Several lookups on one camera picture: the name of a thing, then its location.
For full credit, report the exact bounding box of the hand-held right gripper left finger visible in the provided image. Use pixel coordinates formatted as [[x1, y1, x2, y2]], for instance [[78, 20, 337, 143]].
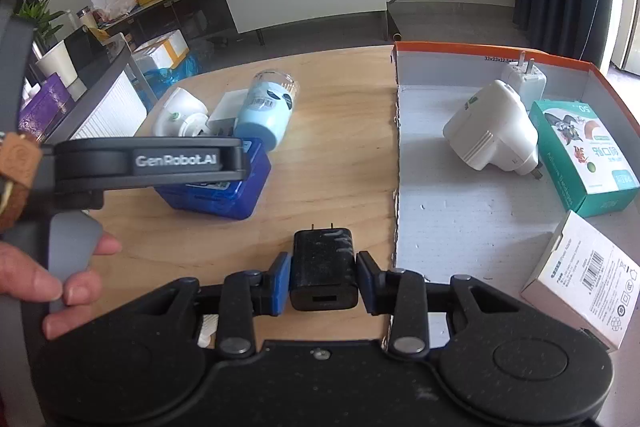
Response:
[[127, 251, 293, 360]]

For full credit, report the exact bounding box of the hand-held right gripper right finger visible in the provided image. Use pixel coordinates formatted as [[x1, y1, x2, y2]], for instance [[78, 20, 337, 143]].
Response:
[[355, 250, 521, 357]]

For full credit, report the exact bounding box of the black charger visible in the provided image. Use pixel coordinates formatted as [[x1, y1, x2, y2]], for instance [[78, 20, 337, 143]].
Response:
[[290, 223, 361, 313]]

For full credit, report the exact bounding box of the blue plastic box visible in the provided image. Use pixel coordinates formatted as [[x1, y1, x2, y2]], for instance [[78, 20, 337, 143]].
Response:
[[155, 138, 272, 221]]

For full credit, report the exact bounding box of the cardboard box orange rim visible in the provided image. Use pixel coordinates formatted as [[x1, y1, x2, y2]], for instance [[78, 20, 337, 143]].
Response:
[[390, 41, 640, 353]]

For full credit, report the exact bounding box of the person's left hand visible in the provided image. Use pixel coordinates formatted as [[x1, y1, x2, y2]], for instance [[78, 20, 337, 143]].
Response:
[[0, 229, 123, 340]]

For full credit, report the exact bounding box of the white air filter unit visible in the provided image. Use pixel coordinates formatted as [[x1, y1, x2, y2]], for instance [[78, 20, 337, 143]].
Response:
[[47, 24, 158, 142]]

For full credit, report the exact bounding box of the purple tissue box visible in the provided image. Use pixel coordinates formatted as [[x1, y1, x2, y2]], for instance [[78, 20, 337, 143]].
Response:
[[17, 73, 76, 142]]

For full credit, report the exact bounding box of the white plug-in device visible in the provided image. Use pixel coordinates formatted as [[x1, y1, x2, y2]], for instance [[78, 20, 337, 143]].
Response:
[[151, 87, 216, 138]]

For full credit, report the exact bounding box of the blue plastic bag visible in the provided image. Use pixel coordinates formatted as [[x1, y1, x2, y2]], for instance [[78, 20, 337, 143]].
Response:
[[145, 54, 201, 100]]

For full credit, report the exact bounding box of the white foam box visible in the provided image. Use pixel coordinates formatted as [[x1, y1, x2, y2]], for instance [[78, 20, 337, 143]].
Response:
[[131, 29, 191, 75]]

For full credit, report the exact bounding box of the light blue bottle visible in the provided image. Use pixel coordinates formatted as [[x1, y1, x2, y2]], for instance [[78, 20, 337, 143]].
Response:
[[234, 69, 301, 150]]

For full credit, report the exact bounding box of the large white plug device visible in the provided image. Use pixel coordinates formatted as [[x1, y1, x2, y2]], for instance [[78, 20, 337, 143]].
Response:
[[442, 79, 543, 180]]

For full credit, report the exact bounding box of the white barcode box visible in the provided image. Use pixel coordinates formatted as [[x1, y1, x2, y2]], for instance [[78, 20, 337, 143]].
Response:
[[520, 209, 640, 353]]

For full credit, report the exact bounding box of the green bandage box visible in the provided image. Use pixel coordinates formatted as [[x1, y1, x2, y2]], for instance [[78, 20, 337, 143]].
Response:
[[529, 99, 640, 219]]

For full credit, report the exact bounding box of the small white charger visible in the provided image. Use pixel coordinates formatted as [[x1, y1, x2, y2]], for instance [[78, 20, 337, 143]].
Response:
[[500, 51, 547, 100]]

